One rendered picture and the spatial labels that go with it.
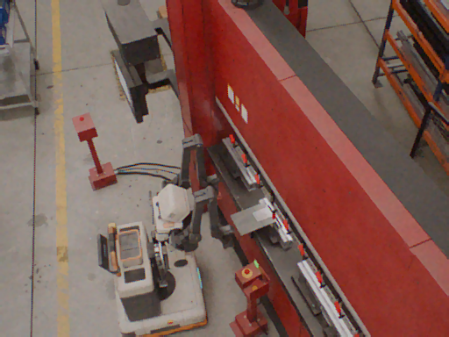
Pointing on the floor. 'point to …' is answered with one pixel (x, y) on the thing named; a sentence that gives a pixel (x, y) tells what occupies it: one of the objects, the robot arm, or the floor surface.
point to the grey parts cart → (17, 63)
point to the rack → (411, 66)
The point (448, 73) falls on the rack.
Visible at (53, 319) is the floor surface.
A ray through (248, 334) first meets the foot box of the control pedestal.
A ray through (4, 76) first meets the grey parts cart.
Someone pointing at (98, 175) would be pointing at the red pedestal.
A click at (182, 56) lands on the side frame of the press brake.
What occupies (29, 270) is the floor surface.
